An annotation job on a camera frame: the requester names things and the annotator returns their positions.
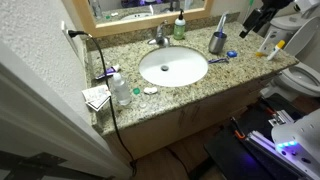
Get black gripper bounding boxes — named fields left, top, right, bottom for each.
left=239, top=0, right=294, bottom=39

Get chrome sink faucet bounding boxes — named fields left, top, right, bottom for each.
left=147, top=20, right=172, bottom=48

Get white blue standing tube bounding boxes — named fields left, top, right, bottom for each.
left=255, top=31, right=278, bottom=57

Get white blue toothbrush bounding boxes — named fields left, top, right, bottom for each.
left=214, top=11, right=231, bottom=37

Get white bottle yellow cap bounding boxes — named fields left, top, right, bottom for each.
left=266, top=39, right=287, bottom=61

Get blue floss container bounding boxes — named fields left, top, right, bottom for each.
left=226, top=49, right=239, bottom=58

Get stainless steel cup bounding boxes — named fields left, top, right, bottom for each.
left=208, top=31, right=228, bottom=55

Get white toilet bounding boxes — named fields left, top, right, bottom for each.
left=259, top=13, right=320, bottom=103

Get green soap pump bottle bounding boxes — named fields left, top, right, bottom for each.
left=173, top=9, right=187, bottom=41

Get white oval sink basin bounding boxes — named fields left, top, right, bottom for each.
left=138, top=45, right=209, bottom=88

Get black orange clamp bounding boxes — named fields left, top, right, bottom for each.
left=258, top=99, right=278, bottom=118
left=229, top=116, right=248, bottom=141

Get small white soap piece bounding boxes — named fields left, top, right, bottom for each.
left=143, top=85, right=159, bottom=95

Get black robot cart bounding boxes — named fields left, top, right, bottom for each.
left=204, top=94, right=320, bottom=180

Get light wood vanity cabinet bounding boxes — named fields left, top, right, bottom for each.
left=103, top=78, right=278, bottom=161

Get clear plastic water bottle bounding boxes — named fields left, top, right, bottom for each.
left=111, top=72, right=133, bottom=107

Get purple toothpaste tube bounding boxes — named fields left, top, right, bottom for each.
left=94, top=64, right=121, bottom=81

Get wood framed mirror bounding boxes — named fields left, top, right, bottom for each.
left=71, top=0, right=214, bottom=38

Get white paper cards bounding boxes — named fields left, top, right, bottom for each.
left=81, top=84, right=113, bottom=113

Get white door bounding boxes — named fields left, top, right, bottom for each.
left=0, top=43, right=133, bottom=180

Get black metal stand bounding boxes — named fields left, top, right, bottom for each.
left=0, top=149, right=114, bottom=180

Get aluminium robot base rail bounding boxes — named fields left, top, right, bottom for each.
left=246, top=109, right=320, bottom=180

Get black power cable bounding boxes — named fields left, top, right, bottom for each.
left=68, top=29, right=138, bottom=178

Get white wall outlet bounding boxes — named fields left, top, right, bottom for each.
left=60, top=20, right=81, bottom=56

